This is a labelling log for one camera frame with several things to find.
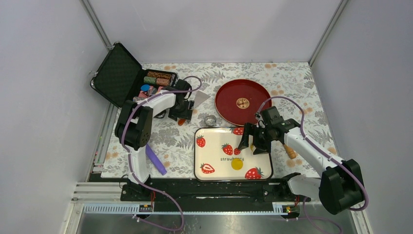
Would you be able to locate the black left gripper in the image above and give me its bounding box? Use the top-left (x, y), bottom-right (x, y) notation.
top-left (169, 98), bottom-right (193, 122)

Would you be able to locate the floral table mat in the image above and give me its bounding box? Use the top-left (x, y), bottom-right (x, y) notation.
top-left (100, 62), bottom-right (345, 179)

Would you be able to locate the small glass cup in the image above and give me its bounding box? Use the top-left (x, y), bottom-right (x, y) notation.
top-left (204, 115), bottom-right (217, 127)

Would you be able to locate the metal spatula wooden handle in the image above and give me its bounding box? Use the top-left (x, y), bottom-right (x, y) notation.
top-left (178, 91), bottom-right (210, 126)

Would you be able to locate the white strawberry tray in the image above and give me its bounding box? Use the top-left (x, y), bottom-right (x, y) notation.
top-left (194, 127), bottom-right (273, 181)

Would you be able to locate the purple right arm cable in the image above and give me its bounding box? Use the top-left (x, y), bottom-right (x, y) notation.
top-left (255, 95), bottom-right (370, 234)

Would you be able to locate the red round plate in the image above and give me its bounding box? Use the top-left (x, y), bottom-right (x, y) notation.
top-left (214, 79), bottom-right (270, 126)

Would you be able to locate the black poker chip case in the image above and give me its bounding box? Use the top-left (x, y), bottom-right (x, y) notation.
top-left (90, 41), bottom-right (178, 108)

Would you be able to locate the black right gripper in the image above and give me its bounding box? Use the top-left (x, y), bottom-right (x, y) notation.
top-left (237, 122), bottom-right (273, 155)

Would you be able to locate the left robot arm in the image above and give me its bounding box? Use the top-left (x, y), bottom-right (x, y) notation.
top-left (114, 76), bottom-right (202, 200)

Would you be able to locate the yellow dough piece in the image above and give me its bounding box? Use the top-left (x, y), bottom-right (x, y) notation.
top-left (231, 158), bottom-right (244, 171)

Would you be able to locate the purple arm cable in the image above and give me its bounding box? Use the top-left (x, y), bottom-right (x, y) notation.
top-left (120, 75), bottom-right (203, 233)
top-left (255, 95), bottom-right (370, 234)

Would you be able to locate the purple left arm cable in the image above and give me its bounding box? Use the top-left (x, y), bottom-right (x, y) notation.
top-left (120, 75), bottom-right (203, 233)

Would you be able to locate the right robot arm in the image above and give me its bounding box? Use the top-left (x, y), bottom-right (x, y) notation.
top-left (238, 106), bottom-right (369, 215)

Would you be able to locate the wooden dough roller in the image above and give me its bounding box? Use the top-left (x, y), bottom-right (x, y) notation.
top-left (283, 144), bottom-right (297, 159)

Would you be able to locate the purple cylinder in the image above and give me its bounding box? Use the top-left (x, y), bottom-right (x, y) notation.
top-left (145, 144), bottom-right (167, 176)

